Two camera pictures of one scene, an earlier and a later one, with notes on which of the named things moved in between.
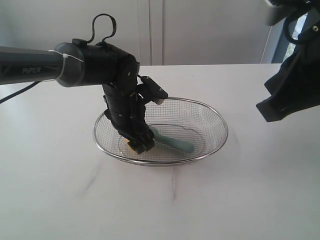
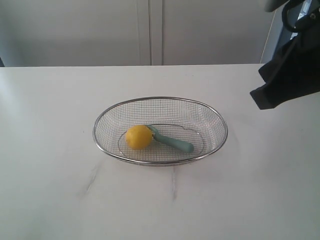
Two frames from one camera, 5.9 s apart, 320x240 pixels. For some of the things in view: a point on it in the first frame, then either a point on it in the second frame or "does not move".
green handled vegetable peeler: (183, 146) does not move
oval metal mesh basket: (201, 124) does not move
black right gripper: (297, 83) → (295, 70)
